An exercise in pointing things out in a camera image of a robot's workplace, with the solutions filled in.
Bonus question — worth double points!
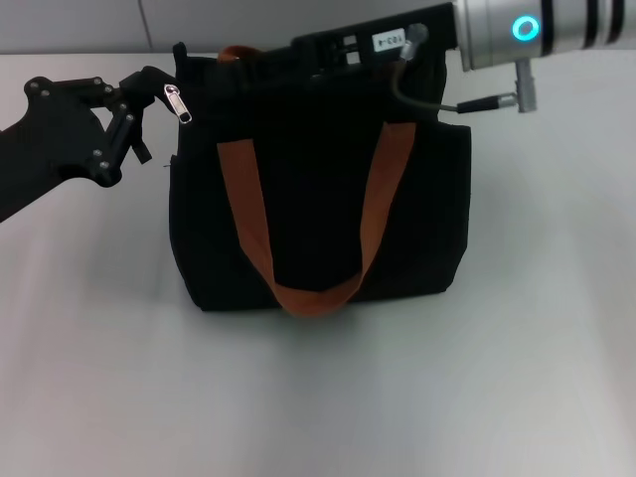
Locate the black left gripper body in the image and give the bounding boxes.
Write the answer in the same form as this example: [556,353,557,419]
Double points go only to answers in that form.
[0,75,125,224]

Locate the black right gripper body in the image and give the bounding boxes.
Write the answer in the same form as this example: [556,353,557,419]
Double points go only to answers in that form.
[290,2,466,77]

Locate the silver zipper pull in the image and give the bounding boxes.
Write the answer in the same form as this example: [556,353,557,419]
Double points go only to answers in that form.
[163,82,195,126]

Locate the black food bag orange handles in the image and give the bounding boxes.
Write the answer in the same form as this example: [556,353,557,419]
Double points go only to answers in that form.
[166,42,472,319]

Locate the grey right gripper cable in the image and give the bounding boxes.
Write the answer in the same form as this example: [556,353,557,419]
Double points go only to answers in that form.
[394,22,541,116]

